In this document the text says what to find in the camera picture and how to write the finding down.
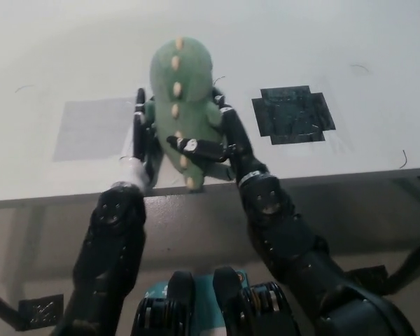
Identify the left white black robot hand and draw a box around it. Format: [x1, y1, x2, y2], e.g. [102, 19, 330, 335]
[132, 87, 158, 167]

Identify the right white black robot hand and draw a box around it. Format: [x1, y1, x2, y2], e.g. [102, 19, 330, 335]
[166, 87, 267, 183]

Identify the green plush dinosaur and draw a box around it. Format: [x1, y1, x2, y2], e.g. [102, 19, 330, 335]
[149, 36, 222, 193]

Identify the grey tape square marker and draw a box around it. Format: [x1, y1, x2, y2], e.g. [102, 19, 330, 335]
[52, 97, 138, 162]

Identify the black tape square marker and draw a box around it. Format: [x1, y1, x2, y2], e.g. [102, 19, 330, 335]
[251, 85, 337, 146]

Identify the black teal robot torso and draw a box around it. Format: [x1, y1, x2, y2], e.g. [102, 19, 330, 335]
[131, 265, 302, 336]

